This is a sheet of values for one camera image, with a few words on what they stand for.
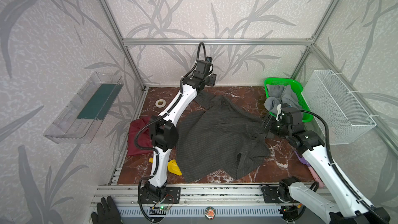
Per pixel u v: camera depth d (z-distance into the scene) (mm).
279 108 702
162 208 707
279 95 1136
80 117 644
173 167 806
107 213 681
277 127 629
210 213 693
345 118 607
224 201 735
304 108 940
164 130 523
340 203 381
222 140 917
